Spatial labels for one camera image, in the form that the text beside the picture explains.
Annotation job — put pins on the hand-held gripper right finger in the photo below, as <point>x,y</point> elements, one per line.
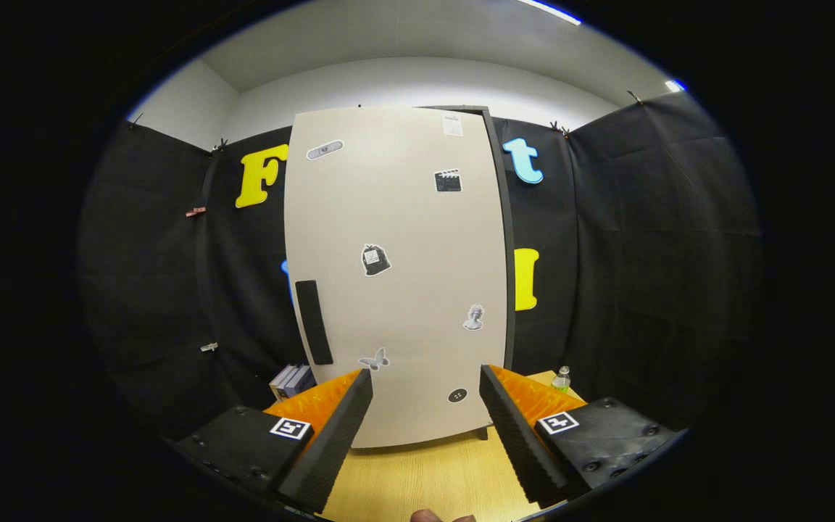
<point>519,442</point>

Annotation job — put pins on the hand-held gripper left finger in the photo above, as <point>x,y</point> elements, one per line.
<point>330,442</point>

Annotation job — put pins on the grey shoe cabinet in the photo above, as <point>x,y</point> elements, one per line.
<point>509,254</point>

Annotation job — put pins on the blue book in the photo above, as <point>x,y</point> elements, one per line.
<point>301,380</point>

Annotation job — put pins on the green drink bottle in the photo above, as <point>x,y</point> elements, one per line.
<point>561,380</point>

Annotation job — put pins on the white book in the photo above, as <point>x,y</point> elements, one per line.
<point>280,380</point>

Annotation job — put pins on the black backdrop cloth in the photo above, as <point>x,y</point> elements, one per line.
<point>642,254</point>

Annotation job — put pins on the pink clip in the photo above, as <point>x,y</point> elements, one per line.
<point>196,212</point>

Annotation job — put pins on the small ceiling light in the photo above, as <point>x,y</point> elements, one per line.
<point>674,86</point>

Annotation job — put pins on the ceiling light strip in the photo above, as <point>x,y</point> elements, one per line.
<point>549,11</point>

